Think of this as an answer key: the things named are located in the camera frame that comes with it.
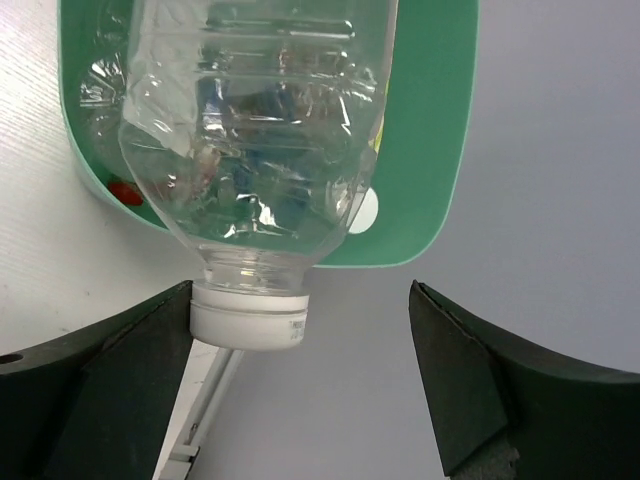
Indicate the clear bottle blue green label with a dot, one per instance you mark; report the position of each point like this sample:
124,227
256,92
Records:
365,206

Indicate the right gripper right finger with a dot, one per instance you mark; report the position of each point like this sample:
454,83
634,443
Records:
503,407

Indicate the large clear square bottle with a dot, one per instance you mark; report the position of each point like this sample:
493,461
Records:
252,129

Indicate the green plastic bin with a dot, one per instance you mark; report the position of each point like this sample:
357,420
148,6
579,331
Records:
425,128

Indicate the aluminium table rail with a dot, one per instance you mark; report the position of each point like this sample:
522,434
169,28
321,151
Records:
207,379

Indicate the clear bottle red white label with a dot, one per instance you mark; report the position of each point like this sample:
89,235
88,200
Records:
101,93

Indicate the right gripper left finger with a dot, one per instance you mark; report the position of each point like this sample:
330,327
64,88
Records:
96,403

